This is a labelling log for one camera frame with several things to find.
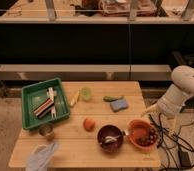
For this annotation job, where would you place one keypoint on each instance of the dark grapes bunch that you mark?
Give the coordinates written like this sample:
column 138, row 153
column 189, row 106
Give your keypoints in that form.
column 148, row 139

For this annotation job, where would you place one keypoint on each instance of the green plastic tray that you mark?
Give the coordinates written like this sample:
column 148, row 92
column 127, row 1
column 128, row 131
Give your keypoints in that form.
column 35, row 94

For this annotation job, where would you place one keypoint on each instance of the dark purple bowl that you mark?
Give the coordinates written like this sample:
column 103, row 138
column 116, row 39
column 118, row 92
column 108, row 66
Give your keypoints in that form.
column 109, row 130

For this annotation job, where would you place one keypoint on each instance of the black power adapter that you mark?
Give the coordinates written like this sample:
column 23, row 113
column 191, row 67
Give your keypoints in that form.
column 184, row 159

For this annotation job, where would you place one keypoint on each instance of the white plastic utensil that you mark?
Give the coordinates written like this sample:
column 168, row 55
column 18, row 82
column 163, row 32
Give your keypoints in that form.
column 51, row 95

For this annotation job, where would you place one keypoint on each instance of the striped block toy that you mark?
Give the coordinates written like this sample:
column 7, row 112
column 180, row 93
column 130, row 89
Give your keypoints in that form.
column 43, row 108

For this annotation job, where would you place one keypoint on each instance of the orange bowl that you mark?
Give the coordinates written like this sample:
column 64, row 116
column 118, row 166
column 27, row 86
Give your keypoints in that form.
column 137, row 129

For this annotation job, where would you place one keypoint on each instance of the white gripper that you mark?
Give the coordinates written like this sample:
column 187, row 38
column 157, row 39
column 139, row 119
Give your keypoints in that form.
column 170, row 104

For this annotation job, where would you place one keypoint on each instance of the silver fork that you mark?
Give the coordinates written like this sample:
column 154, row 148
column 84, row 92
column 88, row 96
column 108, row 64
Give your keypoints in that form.
column 109, row 139

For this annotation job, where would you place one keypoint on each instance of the small metal cup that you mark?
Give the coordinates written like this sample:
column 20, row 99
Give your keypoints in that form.
column 46, row 131

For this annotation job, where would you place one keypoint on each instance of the green cucumber toy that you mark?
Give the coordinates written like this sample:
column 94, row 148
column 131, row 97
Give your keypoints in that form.
column 111, row 99

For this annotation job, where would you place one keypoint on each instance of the light green cup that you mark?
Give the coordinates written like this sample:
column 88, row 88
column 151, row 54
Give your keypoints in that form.
column 86, row 94

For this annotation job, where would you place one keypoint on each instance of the light blue cloth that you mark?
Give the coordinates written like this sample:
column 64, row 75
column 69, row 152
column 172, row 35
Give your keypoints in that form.
column 40, row 158

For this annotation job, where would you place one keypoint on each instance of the orange fruit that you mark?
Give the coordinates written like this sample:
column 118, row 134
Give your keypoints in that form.
column 88, row 124

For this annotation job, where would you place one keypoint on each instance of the metal shelf rack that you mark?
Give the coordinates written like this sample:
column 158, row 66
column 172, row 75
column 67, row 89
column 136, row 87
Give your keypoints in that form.
column 94, row 39

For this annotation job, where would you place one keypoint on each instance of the yellow banana piece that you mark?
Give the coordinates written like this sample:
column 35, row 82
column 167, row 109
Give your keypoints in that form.
column 75, row 99

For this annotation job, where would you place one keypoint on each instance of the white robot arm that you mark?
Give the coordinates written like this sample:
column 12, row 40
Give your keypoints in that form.
column 181, row 89

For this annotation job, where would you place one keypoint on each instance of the blue sponge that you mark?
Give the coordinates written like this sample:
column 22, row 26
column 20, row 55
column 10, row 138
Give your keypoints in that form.
column 118, row 105

